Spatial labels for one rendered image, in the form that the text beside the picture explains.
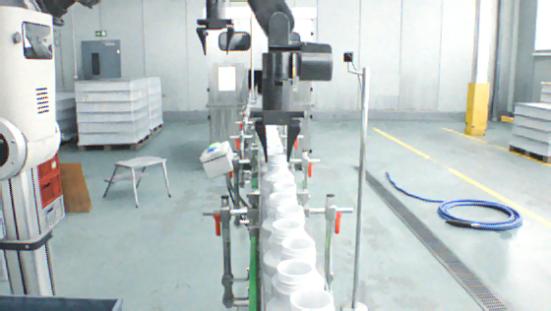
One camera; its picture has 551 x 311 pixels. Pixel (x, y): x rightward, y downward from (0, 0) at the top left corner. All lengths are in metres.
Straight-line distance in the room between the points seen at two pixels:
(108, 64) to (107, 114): 4.23
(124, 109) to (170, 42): 4.18
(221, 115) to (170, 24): 6.02
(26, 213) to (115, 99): 6.29
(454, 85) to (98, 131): 8.91
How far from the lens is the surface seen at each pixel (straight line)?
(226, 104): 5.50
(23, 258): 1.22
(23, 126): 1.08
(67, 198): 4.43
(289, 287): 0.41
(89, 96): 7.54
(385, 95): 11.52
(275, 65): 0.76
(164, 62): 11.24
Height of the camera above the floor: 1.35
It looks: 12 degrees down
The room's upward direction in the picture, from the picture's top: straight up
